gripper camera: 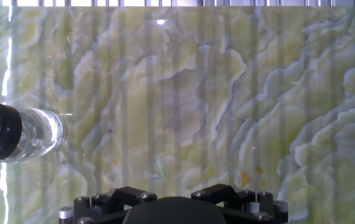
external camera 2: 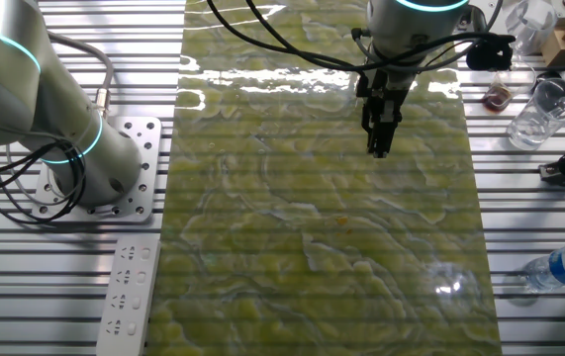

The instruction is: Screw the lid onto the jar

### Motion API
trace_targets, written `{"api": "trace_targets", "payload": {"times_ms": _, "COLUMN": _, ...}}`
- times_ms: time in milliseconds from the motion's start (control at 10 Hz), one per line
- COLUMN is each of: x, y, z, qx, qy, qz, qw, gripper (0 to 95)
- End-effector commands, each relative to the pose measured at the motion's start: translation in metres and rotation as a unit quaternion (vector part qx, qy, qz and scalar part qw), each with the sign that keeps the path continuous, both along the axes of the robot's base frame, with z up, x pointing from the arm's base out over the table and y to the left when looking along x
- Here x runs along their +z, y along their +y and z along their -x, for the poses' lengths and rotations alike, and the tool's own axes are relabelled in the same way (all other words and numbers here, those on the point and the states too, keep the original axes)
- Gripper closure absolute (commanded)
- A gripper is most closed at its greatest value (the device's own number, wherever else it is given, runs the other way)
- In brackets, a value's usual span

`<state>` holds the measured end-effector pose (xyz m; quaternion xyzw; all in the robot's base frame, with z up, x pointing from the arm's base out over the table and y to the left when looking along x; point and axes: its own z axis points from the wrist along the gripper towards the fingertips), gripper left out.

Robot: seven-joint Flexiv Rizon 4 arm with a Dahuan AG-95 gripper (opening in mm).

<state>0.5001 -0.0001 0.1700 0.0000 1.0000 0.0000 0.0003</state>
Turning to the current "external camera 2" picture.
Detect thick grey robot cable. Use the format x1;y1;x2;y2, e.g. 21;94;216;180
47;30;116;121

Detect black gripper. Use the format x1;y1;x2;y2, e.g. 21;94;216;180
355;68;415;159

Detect silver robot mounting plate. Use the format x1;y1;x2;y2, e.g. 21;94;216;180
32;116;163;223

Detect clear wine glass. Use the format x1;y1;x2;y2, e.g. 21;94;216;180
503;0;559;56

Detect green marble pattern mat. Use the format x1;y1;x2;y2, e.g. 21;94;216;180
145;0;504;356

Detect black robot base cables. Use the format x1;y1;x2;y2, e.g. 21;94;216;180
0;140;88;224

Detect clear plastic measuring cup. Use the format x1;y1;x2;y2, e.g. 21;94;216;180
506;77;565;152

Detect white power strip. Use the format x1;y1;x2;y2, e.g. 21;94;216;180
96;236;162;356

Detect silver gripper-mounted camera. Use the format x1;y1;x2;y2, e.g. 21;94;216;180
459;4;491;36

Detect glass with brown residue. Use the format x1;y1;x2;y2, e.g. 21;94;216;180
481;56;538;114

